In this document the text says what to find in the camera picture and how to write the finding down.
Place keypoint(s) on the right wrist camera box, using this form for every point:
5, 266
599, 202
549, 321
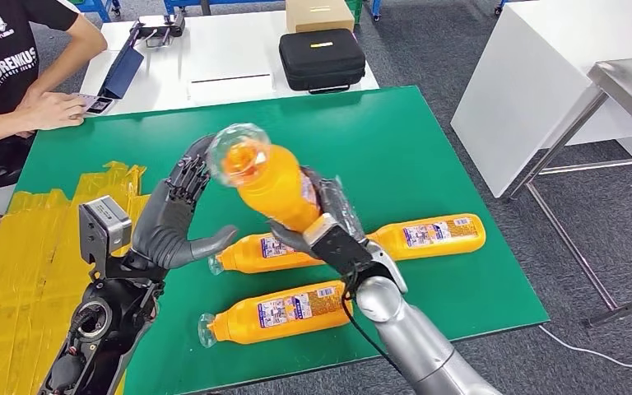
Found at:
340, 248

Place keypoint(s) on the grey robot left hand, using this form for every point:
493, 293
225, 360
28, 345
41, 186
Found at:
163, 234

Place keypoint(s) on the green plastic crate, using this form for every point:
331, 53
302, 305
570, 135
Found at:
353, 10

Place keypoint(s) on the person's right hand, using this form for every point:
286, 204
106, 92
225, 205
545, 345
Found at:
54, 111

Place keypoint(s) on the white table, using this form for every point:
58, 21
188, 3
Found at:
539, 82

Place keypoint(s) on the blue metal cart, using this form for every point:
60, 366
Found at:
100, 7

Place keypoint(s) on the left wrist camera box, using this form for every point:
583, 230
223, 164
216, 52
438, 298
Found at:
103, 229

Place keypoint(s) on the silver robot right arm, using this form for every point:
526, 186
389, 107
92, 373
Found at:
414, 343

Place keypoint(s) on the cardboard box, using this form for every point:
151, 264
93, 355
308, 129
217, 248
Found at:
318, 15

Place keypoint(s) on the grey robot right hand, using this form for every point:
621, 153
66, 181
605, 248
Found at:
338, 199

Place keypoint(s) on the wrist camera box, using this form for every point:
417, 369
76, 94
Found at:
340, 248
103, 229

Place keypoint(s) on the dark blue tablet cover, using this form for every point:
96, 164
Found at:
122, 70

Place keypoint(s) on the yellow plastic sheet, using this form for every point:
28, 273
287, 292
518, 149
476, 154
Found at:
21, 256

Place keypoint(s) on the person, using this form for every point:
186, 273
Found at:
0, 54

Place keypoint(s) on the blue caster leg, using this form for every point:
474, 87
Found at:
500, 6

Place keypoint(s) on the smartphone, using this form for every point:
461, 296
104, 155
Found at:
98, 103

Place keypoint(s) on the orange bottle clear cap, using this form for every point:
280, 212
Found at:
239, 256
229, 327
278, 191
387, 240

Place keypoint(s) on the blue metal rack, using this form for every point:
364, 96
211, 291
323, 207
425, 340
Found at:
223, 4

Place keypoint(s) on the black zippered carry case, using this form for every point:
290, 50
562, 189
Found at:
321, 61

